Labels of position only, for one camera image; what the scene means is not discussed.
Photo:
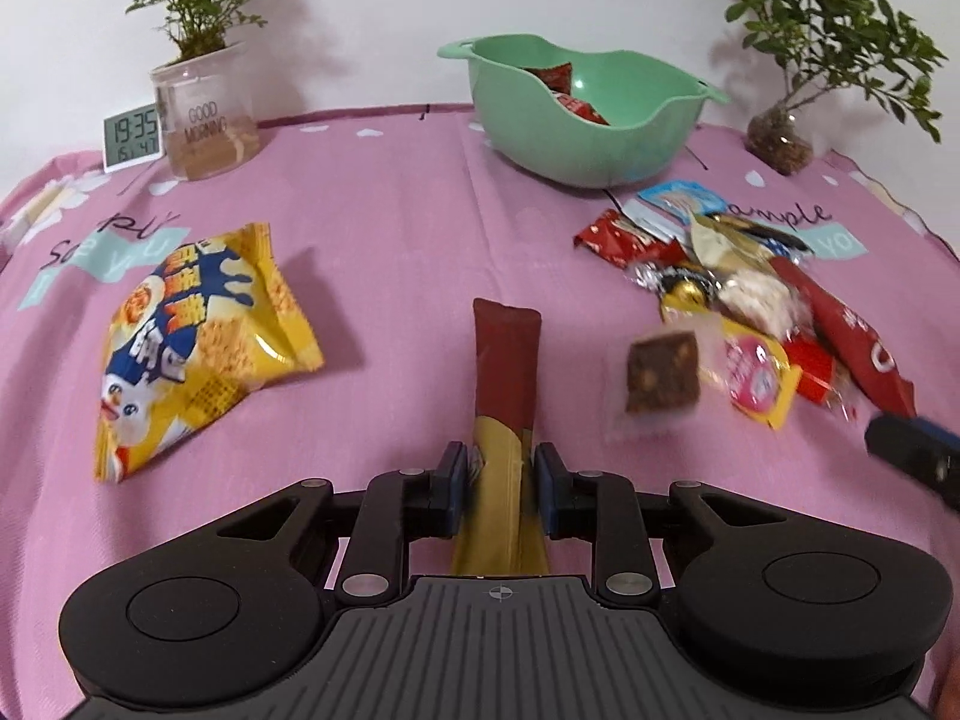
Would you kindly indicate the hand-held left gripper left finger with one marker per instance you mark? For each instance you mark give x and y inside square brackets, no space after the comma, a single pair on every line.
[450,480]

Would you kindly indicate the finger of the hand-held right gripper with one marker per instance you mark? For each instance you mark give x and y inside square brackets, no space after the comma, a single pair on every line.
[900,442]

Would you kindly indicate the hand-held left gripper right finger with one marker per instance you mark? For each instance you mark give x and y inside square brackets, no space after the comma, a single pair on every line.
[546,487]

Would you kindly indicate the brown gold stick packet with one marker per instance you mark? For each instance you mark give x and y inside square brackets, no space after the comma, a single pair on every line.
[502,360]

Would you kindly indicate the brownie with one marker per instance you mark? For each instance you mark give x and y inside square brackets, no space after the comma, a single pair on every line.
[664,375]

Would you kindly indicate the beige packet with black print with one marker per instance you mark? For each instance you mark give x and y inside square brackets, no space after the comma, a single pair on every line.
[709,244]

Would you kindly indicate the green plastic bowl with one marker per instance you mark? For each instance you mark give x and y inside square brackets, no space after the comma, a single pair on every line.
[585,150]

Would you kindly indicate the red snack bar packet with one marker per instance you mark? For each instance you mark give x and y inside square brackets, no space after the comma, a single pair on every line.
[581,109]

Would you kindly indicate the small red printed packet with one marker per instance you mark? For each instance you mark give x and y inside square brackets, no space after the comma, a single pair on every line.
[551,77]

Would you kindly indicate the dark red long packet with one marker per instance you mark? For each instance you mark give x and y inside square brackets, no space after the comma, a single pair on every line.
[862,345]

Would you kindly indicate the red candy in clear wrapper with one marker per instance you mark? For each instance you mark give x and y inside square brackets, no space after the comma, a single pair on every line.
[814,371]

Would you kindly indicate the yellow packet with pink label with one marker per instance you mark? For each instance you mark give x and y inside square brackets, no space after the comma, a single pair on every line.
[754,371]

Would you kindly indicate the puffed snack in clear wrapper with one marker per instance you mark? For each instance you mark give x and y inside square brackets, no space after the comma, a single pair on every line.
[757,296]

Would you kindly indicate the black gold packet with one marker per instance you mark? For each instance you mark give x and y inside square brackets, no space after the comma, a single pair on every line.
[780,240]

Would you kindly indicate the gold black foil candy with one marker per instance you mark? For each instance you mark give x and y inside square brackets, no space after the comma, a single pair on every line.
[686,292]

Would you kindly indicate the pink printed tablecloth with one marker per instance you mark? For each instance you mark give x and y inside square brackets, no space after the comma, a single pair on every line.
[390,240]

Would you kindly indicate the red candy packet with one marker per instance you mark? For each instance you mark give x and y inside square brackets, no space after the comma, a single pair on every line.
[615,240]

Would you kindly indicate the yellow chip bag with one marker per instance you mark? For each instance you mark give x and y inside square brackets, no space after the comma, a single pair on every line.
[202,345]

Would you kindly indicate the white silver packet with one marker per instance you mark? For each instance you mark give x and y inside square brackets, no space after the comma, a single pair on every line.
[652,223]

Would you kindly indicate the blue snack packet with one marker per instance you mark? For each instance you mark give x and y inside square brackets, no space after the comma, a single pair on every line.
[682,199]

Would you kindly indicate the plant in round glass vase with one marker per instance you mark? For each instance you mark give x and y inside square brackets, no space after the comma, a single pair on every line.
[780,142]

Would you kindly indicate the potted plant in glass cup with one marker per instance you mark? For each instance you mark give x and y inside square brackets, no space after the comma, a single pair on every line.
[210,142]

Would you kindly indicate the white digital clock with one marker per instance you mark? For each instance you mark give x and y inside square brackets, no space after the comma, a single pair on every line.
[133,136]

